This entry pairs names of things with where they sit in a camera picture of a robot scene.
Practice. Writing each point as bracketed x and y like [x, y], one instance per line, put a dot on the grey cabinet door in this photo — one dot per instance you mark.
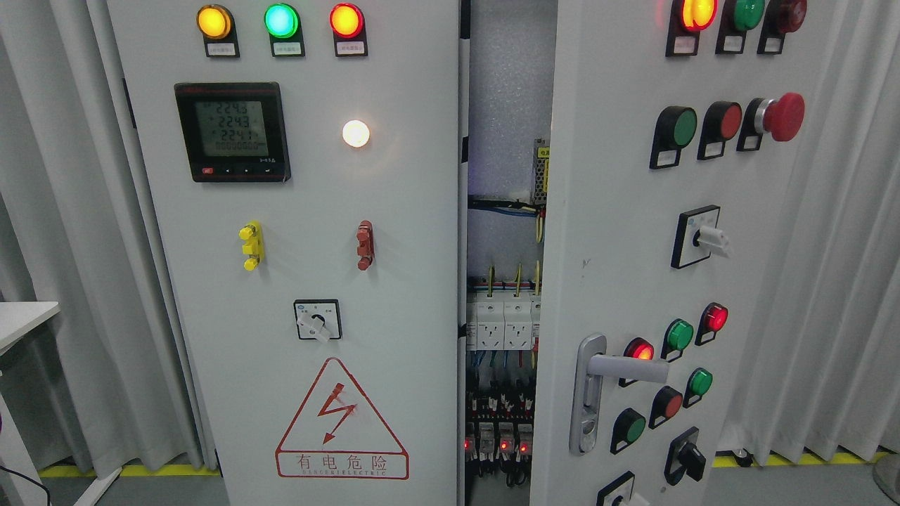
[612, 222]
[399, 317]

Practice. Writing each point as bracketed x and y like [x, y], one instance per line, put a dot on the red indicator lamp left door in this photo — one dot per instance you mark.
[349, 30]

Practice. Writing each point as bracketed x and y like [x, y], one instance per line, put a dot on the green indicator lamp left door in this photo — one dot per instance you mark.
[284, 28]

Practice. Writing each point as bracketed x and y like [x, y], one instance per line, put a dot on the yellow indicator lamp left door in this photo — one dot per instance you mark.
[219, 35]

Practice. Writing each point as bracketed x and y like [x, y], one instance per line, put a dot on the white socket breaker row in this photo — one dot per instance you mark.
[505, 320]

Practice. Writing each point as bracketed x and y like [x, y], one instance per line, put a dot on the red terminal fuse holder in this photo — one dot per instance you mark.
[365, 246]

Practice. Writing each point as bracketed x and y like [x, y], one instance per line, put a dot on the metal mesh power supply module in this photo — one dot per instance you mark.
[540, 170]

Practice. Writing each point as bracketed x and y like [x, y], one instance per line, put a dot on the white lit indicator lamp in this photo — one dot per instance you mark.
[356, 133]

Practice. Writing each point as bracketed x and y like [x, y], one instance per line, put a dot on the relay row with red leds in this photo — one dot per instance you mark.
[499, 427]

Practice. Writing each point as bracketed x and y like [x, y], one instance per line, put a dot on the yellow terminal fuse holder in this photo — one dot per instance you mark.
[253, 244]

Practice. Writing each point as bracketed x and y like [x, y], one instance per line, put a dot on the red electric hazard warning sticker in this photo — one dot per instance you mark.
[338, 433]

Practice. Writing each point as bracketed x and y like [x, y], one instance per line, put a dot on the black digital power meter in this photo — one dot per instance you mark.
[234, 131]

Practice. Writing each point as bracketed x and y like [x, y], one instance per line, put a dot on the red emergency stop mushroom button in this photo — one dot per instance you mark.
[781, 118]

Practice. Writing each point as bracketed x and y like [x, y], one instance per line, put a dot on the grey curtain left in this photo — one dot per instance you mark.
[108, 379]

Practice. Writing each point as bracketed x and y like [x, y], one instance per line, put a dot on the white table edge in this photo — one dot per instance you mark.
[18, 318]

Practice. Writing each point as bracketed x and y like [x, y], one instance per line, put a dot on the rotary selector switch left door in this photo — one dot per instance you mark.
[318, 319]

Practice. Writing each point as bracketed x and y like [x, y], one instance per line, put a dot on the silver door lever handle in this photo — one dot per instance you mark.
[593, 365]

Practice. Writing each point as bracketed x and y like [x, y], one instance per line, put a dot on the white rotary switch right door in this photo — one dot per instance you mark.
[698, 237]

